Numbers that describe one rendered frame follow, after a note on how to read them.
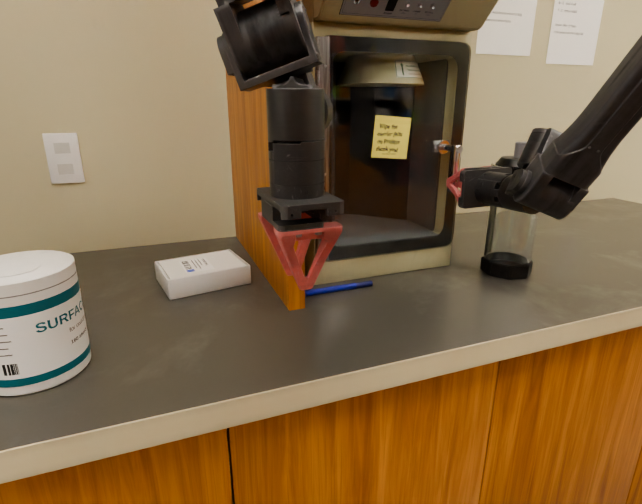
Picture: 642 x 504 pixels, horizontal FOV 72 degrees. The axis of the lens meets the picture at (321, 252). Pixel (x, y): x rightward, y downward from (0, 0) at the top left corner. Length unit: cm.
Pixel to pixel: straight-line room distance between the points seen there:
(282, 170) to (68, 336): 37
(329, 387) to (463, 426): 31
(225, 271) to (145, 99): 51
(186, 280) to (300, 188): 46
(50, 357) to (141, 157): 66
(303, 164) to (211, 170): 79
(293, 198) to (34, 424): 39
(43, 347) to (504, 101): 141
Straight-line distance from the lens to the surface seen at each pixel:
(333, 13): 80
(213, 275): 87
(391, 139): 87
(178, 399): 60
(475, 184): 82
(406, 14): 86
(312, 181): 45
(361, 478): 79
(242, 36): 45
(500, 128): 162
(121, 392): 63
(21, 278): 62
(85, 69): 120
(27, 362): 66
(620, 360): 106
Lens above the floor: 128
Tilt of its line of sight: 19 degrees down
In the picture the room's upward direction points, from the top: straight up
